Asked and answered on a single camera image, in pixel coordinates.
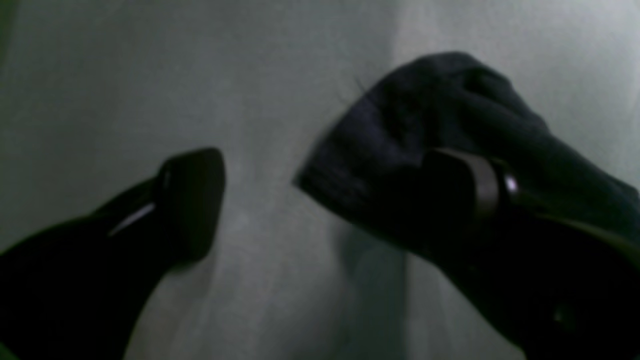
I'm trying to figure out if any dark grey t-shirt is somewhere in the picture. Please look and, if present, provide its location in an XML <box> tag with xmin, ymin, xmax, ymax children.
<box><xmin>297</xmin><ymin>52</ymin><xmax>639</xmax><ymax>274</ymax></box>

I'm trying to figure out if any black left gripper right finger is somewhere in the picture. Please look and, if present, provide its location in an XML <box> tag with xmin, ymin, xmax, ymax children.
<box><xmin>420</xmin><ymin>148</ymin><xmax>639</xmax><ymax>360</ymax></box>

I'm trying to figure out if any light green table cloth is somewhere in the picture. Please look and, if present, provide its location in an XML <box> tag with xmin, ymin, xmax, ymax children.
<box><xmin>0</xmin><ymin>0</ymin><xmax>639</xmax><ymax>360</ymax></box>

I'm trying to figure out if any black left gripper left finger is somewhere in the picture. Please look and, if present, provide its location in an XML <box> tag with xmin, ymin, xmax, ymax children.
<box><xmin>0</xmin><ymin>147</ymin><xmax>226</xmax><ymax>360</ymax></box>

